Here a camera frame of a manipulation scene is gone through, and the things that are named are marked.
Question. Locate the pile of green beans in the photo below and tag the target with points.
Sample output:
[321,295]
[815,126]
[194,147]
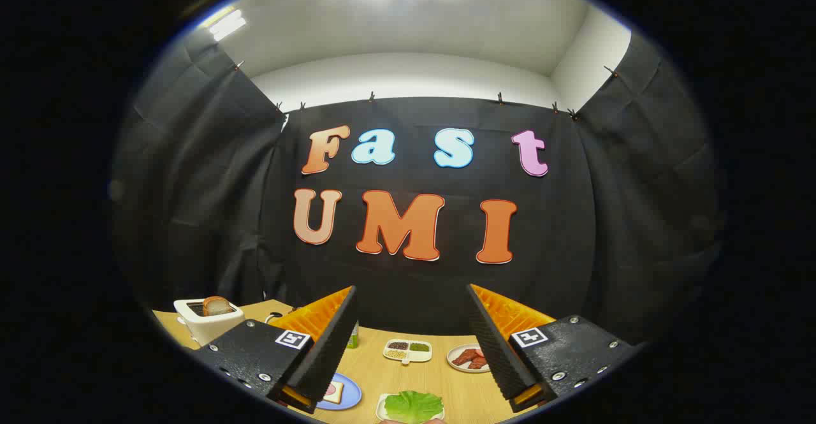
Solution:
[419,347]

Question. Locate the blue round plate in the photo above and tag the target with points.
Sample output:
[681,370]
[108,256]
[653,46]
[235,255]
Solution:
[352,392]

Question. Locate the white toaster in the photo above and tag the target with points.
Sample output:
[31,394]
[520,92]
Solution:
[210,329]

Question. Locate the brown meat piece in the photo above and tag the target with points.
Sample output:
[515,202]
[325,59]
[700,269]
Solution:
[478,363]
[465,356]

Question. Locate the white square plate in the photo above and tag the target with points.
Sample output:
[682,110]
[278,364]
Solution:
[380,406]

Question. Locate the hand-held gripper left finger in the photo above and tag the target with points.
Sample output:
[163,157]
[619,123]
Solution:
[331,341]

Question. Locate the green lettuce leaf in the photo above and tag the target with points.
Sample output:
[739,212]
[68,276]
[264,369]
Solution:
[413,406]

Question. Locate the white divided dish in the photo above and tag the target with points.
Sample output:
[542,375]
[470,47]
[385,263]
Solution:
[417,355]

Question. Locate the pile of yellow soybeans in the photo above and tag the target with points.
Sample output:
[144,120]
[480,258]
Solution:
[396,354]

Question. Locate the toasted bread slice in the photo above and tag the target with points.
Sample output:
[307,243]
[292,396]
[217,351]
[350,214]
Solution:
[218,306]

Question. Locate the ceiling light panel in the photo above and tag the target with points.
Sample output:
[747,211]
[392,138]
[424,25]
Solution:
[224,25]

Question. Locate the black backdrop cloth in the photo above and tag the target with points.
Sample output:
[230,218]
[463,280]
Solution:
[414,284]

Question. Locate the white bread slice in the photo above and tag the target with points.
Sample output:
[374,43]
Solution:
[337,394]

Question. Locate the pile of dark red beans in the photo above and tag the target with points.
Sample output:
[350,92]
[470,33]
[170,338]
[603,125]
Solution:
[398,345]

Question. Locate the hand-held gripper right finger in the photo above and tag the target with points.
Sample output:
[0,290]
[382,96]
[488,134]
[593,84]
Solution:
[494,341]

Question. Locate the white oval plate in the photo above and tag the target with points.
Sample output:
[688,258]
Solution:
[455,365]

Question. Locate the row of cloth clips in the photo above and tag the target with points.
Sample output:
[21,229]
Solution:
[371,97]

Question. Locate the green label metal bottle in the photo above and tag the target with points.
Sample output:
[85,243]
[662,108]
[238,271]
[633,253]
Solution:
[354,338]

